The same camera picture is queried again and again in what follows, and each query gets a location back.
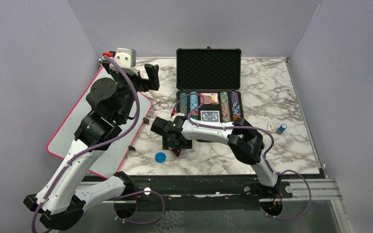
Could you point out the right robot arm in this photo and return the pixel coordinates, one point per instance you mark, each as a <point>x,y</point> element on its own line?
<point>244,140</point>

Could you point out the green orange chip row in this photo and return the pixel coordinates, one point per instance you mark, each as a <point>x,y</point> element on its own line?
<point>225,109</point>

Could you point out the black board clip lower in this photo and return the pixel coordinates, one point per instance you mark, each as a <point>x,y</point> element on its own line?
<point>131,148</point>

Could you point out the red triangle card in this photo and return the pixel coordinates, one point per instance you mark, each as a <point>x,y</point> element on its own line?
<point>176,152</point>

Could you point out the blue cylinder cap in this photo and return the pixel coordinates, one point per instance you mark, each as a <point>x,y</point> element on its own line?
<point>281,128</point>

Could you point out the black poker set case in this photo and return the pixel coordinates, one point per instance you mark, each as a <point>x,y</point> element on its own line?
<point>208,70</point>

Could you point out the black mounting rail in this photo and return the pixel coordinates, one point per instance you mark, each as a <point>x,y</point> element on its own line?
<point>212,192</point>

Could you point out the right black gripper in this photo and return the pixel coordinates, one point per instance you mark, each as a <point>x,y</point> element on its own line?
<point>167,144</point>

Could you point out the black board clip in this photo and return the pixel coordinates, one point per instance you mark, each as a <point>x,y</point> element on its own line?
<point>146,120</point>
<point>131,148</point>

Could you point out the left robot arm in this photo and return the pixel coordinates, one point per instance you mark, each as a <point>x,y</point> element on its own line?
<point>114,112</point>

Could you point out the blue red chip row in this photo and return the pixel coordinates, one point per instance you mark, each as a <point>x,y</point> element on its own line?
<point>194,102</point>

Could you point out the blue card deck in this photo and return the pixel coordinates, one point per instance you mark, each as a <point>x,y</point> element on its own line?
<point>210,116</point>

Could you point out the dark green chip row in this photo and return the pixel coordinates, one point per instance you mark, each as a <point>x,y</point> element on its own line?
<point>183,105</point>

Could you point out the blue round button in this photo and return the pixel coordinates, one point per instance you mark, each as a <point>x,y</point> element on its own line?
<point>160,157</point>

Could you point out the white board red edge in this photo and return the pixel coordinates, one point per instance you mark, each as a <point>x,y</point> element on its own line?
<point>111,161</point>

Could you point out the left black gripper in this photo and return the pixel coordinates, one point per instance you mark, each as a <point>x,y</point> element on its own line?
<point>152,83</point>

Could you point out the black board clip upper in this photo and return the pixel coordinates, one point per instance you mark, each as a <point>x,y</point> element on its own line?
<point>146,120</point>

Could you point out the purple blue chip row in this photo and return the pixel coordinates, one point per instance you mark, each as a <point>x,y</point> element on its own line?
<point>236,111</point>

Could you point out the red card deck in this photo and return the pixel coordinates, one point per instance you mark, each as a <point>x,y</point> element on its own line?
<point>210,98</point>

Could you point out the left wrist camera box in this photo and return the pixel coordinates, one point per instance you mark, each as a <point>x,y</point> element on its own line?
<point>126,59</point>

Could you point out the small white playing card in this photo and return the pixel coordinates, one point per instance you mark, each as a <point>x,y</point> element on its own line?
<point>270,126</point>

